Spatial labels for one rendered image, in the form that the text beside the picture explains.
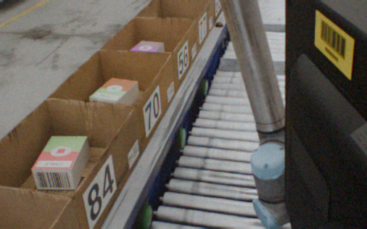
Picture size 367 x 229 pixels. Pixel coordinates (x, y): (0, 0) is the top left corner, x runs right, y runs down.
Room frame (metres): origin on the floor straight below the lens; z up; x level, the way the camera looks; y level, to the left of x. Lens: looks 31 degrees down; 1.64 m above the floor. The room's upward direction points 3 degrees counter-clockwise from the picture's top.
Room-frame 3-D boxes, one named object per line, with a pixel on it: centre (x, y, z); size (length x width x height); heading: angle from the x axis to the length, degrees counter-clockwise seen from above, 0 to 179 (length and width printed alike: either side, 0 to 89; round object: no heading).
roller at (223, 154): (1.21, -0.23, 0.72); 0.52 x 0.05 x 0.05; 74
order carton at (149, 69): (1.29, 0.22, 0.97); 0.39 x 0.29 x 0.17; 164
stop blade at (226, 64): (1.86, -0.41, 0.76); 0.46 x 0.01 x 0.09; 74
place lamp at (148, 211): (0.86, 0.12, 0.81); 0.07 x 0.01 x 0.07; 164
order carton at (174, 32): (1.66, 0.12, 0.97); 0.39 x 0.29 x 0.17; 164
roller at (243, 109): (1.52, -0.31, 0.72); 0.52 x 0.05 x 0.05; 74
